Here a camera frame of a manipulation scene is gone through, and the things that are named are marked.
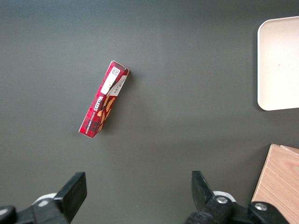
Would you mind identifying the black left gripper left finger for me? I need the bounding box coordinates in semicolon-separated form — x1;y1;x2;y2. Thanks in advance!
0;171;88;224

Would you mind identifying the cream plastic tray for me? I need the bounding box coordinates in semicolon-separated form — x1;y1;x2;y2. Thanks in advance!
257;15;299;112

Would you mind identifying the red tartan biscuit box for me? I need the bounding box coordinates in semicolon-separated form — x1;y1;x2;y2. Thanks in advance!
78;60;130;139

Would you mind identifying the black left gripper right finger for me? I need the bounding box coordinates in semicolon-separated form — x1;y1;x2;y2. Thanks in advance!
184;170;290;224

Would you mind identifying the wooden two-drawer cabinet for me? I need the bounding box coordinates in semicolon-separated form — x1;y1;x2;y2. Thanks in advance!
251;143;299;224

